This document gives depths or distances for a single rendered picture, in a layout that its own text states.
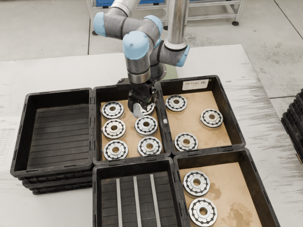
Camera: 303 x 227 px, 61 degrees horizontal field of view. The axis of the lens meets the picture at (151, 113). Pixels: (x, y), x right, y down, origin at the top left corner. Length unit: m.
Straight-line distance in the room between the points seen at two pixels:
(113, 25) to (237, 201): 0.77
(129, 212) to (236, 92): 0.91
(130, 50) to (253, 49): 2.41
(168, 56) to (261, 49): 1.90
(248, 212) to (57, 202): 0.78
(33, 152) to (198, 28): 2.48
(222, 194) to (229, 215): 0.08
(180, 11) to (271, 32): 2.30
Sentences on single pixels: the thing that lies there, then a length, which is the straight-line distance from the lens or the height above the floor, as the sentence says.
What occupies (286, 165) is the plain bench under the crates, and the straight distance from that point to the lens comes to 1.37.
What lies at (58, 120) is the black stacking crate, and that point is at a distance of 1.27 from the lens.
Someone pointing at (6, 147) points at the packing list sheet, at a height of 0.70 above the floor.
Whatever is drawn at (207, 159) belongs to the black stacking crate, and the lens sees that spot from 1.05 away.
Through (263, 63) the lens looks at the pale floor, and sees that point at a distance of 2.92.
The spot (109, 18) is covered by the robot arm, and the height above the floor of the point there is 1.33.
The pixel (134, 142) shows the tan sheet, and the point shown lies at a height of 0.83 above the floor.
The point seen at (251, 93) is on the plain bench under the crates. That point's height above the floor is 0.70.
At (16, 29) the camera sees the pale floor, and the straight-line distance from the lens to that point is 3.51.
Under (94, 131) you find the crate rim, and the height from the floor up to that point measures 0.93.
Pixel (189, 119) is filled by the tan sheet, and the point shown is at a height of 0.83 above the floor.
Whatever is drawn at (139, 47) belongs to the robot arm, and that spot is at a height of 1.35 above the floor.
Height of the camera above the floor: 1.80
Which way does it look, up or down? 53 degrees down
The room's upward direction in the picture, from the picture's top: straight up
